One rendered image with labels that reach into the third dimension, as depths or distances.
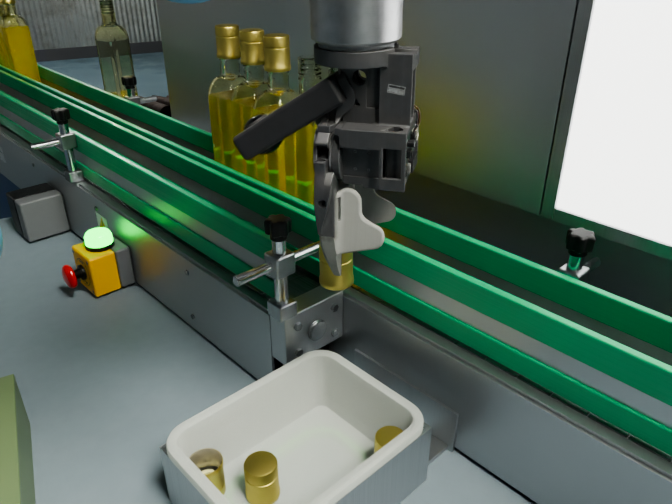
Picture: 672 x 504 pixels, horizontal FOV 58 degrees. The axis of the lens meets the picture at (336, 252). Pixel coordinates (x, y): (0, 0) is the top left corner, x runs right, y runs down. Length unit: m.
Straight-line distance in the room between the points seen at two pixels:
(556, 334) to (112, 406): 0.54
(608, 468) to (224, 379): 0.48
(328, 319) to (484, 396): 0.21
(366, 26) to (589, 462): 0.44
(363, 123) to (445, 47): 0.29
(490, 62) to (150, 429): 0.59
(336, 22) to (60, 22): 7.06
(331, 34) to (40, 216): 0.88
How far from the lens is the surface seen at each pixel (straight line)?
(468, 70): 0.77
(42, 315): 1.05
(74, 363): 0.93
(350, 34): 0.49
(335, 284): 0.60
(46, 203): 1.27
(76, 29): 7.52
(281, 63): 0.82
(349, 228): 0.55
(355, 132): 0.51
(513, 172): 0.76
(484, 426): 0.69
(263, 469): 0.63
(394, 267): 0.70
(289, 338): 0.72
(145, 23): 7.61
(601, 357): 0.59
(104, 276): 1.04
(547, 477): 0.68
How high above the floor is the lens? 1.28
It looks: 28 degrees down
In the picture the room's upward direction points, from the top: straight up
